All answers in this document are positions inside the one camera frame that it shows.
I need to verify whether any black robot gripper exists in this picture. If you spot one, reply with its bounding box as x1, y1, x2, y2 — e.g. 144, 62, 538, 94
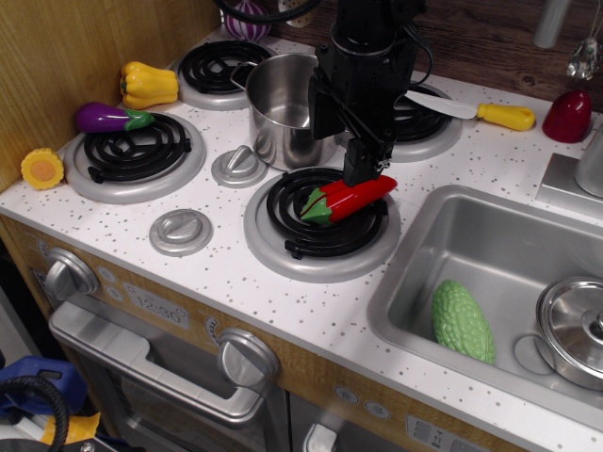
308, 40, 417, 186

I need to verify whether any red toy chili pepper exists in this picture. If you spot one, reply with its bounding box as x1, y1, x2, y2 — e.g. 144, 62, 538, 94
300, 175, 398, 225

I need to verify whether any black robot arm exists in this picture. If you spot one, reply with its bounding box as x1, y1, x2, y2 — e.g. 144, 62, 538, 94
308, 1, 427, 186

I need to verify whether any stainless steel pot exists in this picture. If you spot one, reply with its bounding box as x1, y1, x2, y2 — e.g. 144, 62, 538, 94
230, 53, 337, 170

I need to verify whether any yellow toy bell pepper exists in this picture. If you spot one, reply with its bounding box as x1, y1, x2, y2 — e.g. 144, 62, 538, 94
120, 61, 179, 110

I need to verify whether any dark red toy pepper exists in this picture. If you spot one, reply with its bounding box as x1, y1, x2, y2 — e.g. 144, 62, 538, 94
542, 89, 592, 144

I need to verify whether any steel pot lid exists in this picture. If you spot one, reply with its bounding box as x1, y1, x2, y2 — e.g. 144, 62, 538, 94
536, 277, 602, 391

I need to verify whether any silver stovetop knob upper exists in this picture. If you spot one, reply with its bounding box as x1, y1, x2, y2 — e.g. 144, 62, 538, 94
211, 145, 268, 189

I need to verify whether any silver stovetop knob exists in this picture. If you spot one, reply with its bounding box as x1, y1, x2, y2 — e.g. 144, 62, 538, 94
211, 145, 268, 189
149, 209, 213, 257

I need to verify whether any front right black burner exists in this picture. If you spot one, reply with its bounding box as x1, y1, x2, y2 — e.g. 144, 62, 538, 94
243, 167, 401, 283

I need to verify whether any back left black burner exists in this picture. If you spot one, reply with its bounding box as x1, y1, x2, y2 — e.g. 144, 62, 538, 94
172, 40, 276, 111

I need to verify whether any purple striped toy onion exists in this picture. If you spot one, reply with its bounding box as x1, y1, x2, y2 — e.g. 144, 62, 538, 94
223, 0, 273, 43

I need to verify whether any silver stovetop knob lower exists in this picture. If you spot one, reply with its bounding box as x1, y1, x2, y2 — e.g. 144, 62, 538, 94
149, 209, 213, 257

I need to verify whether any front left black burner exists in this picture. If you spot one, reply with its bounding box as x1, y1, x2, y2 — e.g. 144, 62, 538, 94
64, 113, 206, 204

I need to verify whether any silver sink basin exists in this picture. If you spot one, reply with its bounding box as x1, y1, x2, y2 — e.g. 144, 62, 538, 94
367, 186, 602, 429

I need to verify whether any green toy bitter gourd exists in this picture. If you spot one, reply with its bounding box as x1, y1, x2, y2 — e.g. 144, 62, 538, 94
432, 280, 497, 364

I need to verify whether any silver faucet base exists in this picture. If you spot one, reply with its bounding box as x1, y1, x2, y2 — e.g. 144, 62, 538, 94
536, 127, 602, 219

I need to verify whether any right oven dial knob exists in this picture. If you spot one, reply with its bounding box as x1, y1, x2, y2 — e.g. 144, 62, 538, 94
218, 328, 281, 388

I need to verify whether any oven dial knob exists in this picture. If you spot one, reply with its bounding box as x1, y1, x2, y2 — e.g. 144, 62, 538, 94
218, 328, 281, 388
44, 248, 100, 300

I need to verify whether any silver pipe upper right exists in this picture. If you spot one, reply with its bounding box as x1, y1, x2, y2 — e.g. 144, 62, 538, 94
533, 0, 572, 49

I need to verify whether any oven clock display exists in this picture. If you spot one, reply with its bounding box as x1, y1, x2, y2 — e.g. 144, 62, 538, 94
122, 282, 190, 330

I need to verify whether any purple toy eggplant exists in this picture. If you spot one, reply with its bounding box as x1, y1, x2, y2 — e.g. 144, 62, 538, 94
74, 102, 155, 133

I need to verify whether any hanging clear glass ornament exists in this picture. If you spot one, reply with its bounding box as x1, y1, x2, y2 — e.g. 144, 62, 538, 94
566, 24, 602, 81

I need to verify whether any yellow toy corn piece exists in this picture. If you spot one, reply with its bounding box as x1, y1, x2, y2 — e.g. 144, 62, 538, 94
21, 148, 64, 190

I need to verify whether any left oven dial knob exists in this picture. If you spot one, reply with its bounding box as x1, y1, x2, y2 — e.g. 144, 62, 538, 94
44, 248, 100, 300

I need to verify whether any blue object lower left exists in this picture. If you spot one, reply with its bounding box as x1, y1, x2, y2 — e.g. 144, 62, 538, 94
1, 356, 88, 416

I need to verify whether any yellow object lower left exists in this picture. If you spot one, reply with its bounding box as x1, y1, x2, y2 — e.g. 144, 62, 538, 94
40, 412, 101, 445

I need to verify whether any black cable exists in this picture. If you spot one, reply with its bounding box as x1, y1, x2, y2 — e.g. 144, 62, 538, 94
212, 0, 322, 24

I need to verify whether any toy knife yellow handle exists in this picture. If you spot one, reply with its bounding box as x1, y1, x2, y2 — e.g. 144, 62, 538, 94
405, 91, 536, 131

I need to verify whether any silver oven door handle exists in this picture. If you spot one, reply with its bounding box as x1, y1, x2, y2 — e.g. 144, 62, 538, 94
48, 300, 266, 430

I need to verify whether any black hose lower left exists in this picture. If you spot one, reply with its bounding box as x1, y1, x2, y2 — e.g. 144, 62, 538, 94
0, 376, 72, 452

